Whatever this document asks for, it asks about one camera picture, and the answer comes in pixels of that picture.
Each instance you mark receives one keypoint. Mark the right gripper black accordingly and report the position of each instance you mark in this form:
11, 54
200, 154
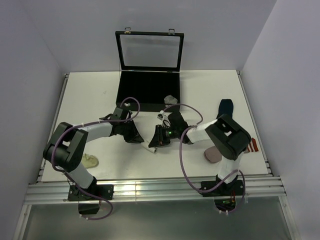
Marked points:
158, 139

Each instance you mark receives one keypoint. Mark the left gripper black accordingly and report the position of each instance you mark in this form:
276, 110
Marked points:
134, 137

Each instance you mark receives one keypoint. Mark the white sock with dark stripes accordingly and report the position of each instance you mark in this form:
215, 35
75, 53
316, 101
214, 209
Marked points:
145, 145

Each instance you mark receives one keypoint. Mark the grey sock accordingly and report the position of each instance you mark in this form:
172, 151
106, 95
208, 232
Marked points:
170, 100

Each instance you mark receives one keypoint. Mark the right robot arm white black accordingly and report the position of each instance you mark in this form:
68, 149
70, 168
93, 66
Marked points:
228, 137

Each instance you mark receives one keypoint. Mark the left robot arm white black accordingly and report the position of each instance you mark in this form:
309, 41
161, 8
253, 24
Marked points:
66, 146

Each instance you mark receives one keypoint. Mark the pale yellow sock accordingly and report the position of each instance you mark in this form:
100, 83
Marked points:
89, 161

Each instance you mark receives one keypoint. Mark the mauve sock with red stripes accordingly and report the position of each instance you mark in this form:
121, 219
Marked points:
212, 154

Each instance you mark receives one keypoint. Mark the navy blue sock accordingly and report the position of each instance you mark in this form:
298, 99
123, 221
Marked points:
226, 107

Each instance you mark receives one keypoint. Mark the black display case with glass lid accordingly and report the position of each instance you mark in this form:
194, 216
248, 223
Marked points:
150, 64

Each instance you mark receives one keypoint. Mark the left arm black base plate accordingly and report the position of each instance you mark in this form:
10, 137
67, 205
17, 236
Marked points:
104, 191

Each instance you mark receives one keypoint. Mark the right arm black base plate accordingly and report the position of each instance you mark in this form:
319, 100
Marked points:
233, 189

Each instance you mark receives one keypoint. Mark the aluminium rail frame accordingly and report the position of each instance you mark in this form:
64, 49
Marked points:
151, 198

